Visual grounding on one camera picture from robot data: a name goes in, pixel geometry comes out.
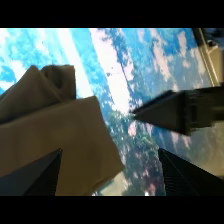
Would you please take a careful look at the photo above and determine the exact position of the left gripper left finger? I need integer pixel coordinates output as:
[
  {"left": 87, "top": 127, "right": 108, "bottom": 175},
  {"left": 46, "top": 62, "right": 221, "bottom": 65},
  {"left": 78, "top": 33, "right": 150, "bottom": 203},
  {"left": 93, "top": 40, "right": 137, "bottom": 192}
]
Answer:
[{"left": 0, "top": 148, "right": 64, "bottom": 197}]

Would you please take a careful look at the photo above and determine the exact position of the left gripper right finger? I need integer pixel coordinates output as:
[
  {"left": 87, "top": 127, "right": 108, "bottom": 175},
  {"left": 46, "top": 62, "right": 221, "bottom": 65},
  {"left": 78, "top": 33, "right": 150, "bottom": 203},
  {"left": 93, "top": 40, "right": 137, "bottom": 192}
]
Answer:
[{"left": 157, "top": 148, "right": 224, "bottom": 197}]

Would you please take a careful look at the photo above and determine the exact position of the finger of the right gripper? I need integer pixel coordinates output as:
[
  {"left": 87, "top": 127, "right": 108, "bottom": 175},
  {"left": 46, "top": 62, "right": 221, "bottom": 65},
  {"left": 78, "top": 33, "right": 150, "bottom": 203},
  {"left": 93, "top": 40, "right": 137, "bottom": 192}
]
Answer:
[{"left": 132, "top": 90, "right": 193, "bottom": 136}]

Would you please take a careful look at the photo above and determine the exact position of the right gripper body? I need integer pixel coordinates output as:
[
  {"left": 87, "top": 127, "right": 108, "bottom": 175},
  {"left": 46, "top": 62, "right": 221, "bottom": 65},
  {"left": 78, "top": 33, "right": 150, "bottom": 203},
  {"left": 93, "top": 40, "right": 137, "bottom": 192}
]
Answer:
[{"left": 185, "top": 85, "right": 224, "bottom": 134}]

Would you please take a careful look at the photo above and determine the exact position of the brown garment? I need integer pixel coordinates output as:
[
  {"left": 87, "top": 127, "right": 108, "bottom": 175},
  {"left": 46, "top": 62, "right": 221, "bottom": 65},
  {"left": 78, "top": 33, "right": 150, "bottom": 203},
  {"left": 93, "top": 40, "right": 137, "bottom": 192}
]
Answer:
[{"left": 0, "top": 64, "right": 125, "bottom": 197}]

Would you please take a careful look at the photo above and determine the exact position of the silver frame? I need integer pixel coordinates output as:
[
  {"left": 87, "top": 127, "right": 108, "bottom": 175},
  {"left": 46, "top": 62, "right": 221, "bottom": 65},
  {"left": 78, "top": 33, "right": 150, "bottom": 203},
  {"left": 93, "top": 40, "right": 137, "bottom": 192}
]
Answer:
[{"left": 192, "top": 28, "right": 224, "bottom": 86}]

